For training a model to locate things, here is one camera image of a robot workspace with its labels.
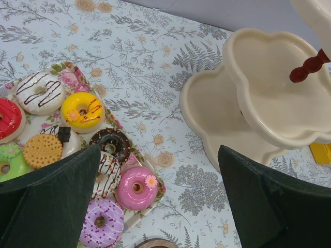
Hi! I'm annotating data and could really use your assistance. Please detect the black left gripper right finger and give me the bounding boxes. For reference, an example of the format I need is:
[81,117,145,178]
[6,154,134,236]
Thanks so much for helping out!
[218,145,330,247]

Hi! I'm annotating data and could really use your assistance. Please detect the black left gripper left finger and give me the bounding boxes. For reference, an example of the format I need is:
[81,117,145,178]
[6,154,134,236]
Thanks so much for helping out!
[1,145,101,247]

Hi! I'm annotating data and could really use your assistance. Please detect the purple sprinkled donut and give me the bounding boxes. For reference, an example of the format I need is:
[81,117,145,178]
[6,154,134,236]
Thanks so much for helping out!
[79,198,124,248]

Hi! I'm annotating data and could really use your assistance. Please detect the orange round biscuit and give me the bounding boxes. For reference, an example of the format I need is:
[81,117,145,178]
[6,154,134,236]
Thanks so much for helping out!
[23,134,63,169]

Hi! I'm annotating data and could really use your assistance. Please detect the white donut with chocolate square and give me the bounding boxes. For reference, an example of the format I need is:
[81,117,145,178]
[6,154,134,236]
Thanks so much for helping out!
[40,125,81,159]

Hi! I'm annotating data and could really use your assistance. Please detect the chocolate sprinkled donut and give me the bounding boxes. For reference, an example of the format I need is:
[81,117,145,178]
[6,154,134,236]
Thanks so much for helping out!
[89,128,131,163]

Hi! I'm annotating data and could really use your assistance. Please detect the pink glazed donut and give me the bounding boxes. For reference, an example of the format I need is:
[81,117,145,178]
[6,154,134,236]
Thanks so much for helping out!
[115,166,158,211]

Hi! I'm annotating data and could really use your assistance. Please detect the yellow glazed donut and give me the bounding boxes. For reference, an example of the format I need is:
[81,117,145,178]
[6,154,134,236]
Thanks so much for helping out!
[60,92,105,133]

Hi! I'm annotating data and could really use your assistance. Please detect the green glazed donut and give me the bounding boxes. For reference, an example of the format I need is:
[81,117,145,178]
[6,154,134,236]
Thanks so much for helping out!
[1,144,32,182]

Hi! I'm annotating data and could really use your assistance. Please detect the yellow toy window block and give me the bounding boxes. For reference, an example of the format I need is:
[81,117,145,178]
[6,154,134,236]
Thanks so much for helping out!
[309,142,331,165]

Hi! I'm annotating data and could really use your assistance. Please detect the floral serving tray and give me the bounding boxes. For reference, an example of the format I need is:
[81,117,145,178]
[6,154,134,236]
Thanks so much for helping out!
[1,61,164,247]

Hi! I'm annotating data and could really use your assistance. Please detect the red glazed donut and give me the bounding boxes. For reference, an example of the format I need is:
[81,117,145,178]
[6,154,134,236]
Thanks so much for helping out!
[1,98,26,144]

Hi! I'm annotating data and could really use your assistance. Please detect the brown wooden coaster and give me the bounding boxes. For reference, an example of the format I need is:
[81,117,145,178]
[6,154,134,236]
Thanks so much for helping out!
[136,238,179,248]

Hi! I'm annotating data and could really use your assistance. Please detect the cream three-tier dessert stand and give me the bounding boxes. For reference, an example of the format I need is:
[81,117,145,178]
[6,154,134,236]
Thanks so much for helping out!
[180,1,330,167]

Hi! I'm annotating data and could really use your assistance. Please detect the white donut chocolate stripes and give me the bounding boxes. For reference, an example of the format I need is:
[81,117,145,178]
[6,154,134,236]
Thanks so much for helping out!
[16,71,66,115]

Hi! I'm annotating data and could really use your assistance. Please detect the floral tablecloth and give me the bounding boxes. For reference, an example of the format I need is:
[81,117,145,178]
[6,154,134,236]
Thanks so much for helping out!
[0,0,331,248]

